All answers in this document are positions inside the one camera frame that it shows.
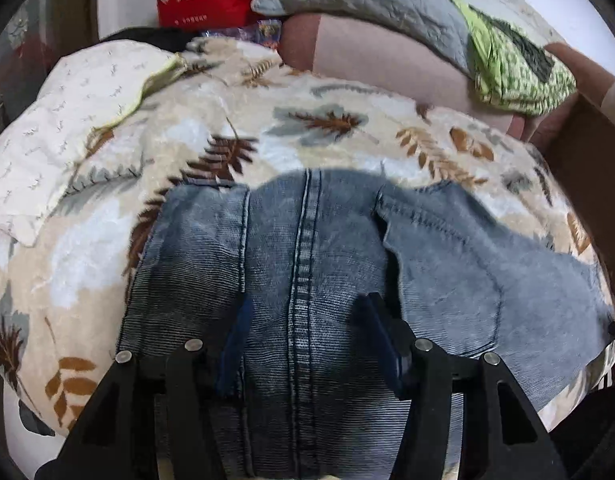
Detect green patterned cloth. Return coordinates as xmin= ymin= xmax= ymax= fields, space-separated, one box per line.
xmin=447 ymin=0 xmax=578 ymax=116

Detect blue denim pants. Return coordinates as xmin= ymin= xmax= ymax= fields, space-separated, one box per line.
xmin=116 ymin=167 xmax=615 ymax=480

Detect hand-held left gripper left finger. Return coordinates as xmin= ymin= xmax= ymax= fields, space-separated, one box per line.
xmin=34 ymin=294 xmax=255 ymax=480

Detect black cloth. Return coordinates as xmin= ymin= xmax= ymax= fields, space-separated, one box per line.
xmin=100 ymin=26 xmax=193 ymax=54

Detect pink and brown cushion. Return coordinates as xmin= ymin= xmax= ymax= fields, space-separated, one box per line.
xmin=278 ymin=12 xmax=533 ymax=141
xmin=542 ymin=42 xmax=615 ymax=128

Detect dark cloth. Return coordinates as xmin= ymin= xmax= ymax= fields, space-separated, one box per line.
xmin=550 ymin=385 xmax=615 ymax=480

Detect leaf print fleece blanket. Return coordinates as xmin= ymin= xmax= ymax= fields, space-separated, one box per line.
xmin=0 ymin=37 xmax=615 ymax=441

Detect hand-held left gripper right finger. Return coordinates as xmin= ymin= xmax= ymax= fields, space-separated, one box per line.
xmin=355 ymin=291 xmax=583 ymax=480

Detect colourful snack packet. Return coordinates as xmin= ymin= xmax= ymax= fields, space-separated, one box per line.
xmin=202 ymin=19 xmax=284 ymax=50

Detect white pillow with small print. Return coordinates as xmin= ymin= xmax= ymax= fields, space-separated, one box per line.
xmin=0 ymin=40 xmax=183 ymax=248

